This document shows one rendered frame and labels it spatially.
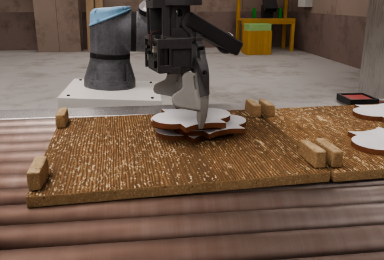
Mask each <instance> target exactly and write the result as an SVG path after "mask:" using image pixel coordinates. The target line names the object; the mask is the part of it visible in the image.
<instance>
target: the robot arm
mask: <svg viewBox="0 0 384 260"><path fill-rule="evenodd" d="M190 5H202V0H144V1H143V2H141V3H140V4H139V11H131V7H130V6H116V7H102V8H95V9H92V11H91V12H90V24H89V26H90V61H89V64H88V67H87V70H86V74H85V77H84V87H86V88H89V89H94V90H104V91H120V90H129V89H133V88H135V76H134V73H133V69H132V66H131V63H130V52H131V51H135V52H145V67H149V68H150V69H152V70H153V71H155V72H157V73H159V74H164V73H167V76H166V78H165V79H164V80H162V81H160V82H158V83H156V84H155V85H154V87H153V90H154V92H155V93H156V94H160V95H166V96H171V97H172V98H171V99H172V103H173V105H174V106H175V109H186V110H192V111H196V112H197V122H198V129H203V127H204V125H205V122H206V118H207V111H208V106H209V94H210V90H209V67H208V64H207V59H206V52H205V44H204V42H203V40H205V41H206V42H208V43H210V44H212V45H213V46H215V47H216V48H217V49H218V51H220V52H221V53H224V54H229V53H230V54H234V55H238V54H239V52H240V50H241V48H242V46H243V43H242V42H241V41H239V40H237V39H236V37H235V36H234V35H233V34H232V33H226V32H224V31H223V30H221V29H219V28H218V27H216V26H214V25H213V24H211V23H210V22H208V21H206V20H204V19H203V18H201V17H199V16H198V15H196V14H194V13H191V11H190ZM147 54H148V60H147ZM189 71H191V72H189Z"/></svg>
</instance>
